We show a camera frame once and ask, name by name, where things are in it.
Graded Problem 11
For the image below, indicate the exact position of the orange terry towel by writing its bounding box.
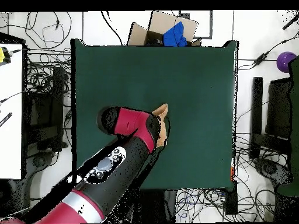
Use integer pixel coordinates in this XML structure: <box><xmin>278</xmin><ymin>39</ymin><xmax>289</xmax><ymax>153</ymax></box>
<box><xmin>151</xmin><ymin>103</ymin><xmax>169</xmax><ymax>148</ymax></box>

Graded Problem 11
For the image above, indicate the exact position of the dark green table cloth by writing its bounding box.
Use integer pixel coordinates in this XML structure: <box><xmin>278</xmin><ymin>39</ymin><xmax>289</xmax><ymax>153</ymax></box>
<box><xmin>70</xmin><ymin>38</ymin><xmax>239</xmax><ymax>190</ymax></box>

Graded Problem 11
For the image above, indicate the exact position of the blue cloth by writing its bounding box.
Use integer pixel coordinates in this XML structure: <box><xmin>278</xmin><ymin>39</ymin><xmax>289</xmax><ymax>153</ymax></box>
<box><xmin>162</xmin><ymin>21</ymin><xmax>188</xmax><ymax>47</ymax></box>

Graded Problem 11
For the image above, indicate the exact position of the black equipment stand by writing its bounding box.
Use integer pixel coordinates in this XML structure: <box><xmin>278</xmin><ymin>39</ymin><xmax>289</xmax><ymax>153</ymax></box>
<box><xmin>23</xmin><ymin>66</ymin><xmax>65</xmax><ymax>152</ymax></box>

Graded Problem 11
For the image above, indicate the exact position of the brown cardboard box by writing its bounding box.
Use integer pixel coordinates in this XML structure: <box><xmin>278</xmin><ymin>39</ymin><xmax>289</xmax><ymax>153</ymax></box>
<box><xmin>127</xmin><ymin>10</ymin><xmax>203</xmax><ymax>47</ymax></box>

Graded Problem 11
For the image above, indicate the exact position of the black box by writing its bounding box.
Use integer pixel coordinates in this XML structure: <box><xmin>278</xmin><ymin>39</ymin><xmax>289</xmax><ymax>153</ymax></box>
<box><xmin>224</xmin><ymin>181</ymin><xmax>238</xmax><ymax>215</ymax></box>

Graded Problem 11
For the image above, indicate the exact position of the black power adapter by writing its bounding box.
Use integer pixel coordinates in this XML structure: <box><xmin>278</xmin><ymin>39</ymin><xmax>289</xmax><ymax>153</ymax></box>
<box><xmin>253</xmin><ymin>52</ymin><xmax>270</xmax><ymax>67</ymax></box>

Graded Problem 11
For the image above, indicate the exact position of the white table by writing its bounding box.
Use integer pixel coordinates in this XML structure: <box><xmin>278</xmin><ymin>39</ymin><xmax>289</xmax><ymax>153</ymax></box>
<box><xmin>0</xmin><ymin>43</ymin><xmax>24</xmax><ymax>180</ymax></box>

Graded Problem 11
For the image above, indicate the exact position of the black bar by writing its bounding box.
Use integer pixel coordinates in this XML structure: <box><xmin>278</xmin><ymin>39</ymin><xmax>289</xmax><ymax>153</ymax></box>
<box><xmin>0</xmin><ymin>112</ymin><xmax>13</xmax><ymax>128</ymax></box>

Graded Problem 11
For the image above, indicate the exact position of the dark green draped cloth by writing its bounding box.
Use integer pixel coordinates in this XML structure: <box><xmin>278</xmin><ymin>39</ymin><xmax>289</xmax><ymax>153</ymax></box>
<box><xmin>276</xmin><ymin>57</ymin><xmax>299</xmax><ymax>197</ymax></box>

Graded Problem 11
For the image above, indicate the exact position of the purple ball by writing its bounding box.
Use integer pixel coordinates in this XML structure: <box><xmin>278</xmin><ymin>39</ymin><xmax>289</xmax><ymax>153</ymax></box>
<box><xmin>276</xmin><ymin>51</ymin><xmax>298</xmax><ymax>74</ymax></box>

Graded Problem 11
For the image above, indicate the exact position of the yellow black tool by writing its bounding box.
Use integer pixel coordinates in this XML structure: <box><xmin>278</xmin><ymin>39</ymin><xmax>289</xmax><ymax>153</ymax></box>
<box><xmin>0</xmin><ymin>47</ymin><xmax>12</xmax><ymax>64</ymax></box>

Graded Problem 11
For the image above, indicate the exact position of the black rod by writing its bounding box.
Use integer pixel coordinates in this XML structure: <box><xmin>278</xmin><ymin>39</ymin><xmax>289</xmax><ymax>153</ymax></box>
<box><xmin>281</xmin><ymin>13</ymin><xmax>299</xmax><ymax>30</ymax></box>

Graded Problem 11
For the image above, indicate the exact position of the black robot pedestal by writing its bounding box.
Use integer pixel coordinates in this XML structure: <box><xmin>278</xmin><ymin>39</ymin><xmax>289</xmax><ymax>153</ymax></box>
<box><xmin>126</xmin><ymin>189</ymin><xmax>178</xmax><ymax>223</ymax></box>

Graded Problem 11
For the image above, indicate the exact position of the black upright post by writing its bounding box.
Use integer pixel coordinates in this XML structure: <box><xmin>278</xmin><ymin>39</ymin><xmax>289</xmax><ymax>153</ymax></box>
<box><xmin>249</xmin><ymin>76</ymin><xmax>263</xmax><ymax>159</ymax></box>

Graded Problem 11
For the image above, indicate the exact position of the black floor frame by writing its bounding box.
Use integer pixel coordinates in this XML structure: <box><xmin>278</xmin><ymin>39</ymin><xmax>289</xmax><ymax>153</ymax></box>
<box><xmin>178</xmin><ymin>10</ymin><xmax>213</xmax><ymax>40</ymax></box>

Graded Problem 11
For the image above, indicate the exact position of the black cable tangle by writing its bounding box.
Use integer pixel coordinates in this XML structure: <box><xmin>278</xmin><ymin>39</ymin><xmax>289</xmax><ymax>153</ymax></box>
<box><xmin>25</xmin><ymin>47</ymin><xmax>71</xmax><ymax>96</ymax></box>
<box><xmin>234</xmin><ymin>132</ymin><xmax>277</xmax><ymax>222</ymax></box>

